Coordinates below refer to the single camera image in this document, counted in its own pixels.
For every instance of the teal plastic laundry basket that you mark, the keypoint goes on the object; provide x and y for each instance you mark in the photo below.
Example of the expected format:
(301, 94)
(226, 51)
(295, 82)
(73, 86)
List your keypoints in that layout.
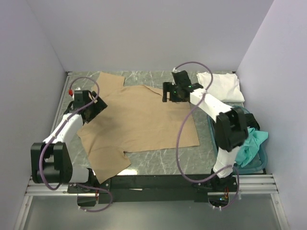
(259, 162)

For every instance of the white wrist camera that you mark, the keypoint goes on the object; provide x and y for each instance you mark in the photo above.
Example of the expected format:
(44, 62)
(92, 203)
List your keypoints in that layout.
(175, 70)
(71, 93)

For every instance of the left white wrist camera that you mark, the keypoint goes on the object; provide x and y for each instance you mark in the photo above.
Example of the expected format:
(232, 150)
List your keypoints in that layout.
(71, 93)

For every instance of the aluminium rail frame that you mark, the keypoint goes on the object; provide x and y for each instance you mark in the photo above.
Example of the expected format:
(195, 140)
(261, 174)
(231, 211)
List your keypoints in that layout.
(249, 184)

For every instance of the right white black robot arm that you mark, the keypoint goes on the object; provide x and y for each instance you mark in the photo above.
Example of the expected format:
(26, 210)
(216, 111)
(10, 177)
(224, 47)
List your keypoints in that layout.
(230, 123)

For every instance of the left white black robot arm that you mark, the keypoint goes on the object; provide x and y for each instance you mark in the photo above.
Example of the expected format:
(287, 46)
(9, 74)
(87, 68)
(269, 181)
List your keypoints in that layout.
(50, 160)

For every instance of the tan t shirt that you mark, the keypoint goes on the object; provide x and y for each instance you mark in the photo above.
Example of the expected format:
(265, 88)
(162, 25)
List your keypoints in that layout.
(135, 120)

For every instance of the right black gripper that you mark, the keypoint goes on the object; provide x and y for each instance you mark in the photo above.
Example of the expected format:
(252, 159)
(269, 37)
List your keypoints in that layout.
(168, 87)

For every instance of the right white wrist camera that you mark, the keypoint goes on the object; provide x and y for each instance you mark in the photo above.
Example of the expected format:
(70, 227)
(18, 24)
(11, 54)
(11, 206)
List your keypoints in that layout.
(175, 70)

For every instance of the black t shirt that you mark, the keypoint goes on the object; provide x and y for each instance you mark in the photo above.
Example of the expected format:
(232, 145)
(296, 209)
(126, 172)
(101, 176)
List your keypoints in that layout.
(251, 121)

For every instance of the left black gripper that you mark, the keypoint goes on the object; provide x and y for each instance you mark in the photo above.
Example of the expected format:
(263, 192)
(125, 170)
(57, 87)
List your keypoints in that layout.
(99, 106)

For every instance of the teal t shirt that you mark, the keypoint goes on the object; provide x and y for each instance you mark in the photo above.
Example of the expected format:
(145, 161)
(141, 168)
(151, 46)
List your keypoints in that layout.
(251, 146)

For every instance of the black base beam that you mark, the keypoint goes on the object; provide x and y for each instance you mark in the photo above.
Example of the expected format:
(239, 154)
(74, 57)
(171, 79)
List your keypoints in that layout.
(150, 188)

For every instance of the folded white t shirt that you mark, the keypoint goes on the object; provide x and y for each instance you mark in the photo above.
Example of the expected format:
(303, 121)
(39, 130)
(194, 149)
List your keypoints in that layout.
(226, 88)

